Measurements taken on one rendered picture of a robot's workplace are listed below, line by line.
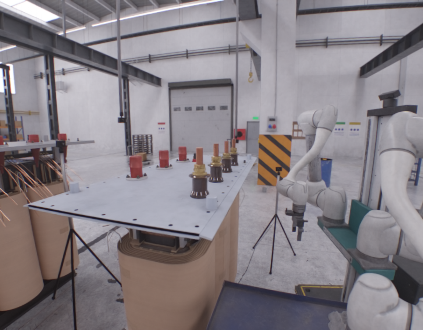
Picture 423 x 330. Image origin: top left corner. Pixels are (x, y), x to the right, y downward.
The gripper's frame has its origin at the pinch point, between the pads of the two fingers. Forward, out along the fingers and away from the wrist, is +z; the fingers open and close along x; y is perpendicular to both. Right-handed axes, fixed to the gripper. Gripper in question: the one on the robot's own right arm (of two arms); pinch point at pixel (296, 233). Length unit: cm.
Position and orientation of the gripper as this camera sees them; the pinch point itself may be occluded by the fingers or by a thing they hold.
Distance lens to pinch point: 166.2
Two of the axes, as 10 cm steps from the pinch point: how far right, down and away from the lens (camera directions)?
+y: 9.9, 0.2, -1.1
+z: 0.0, 9.9, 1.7
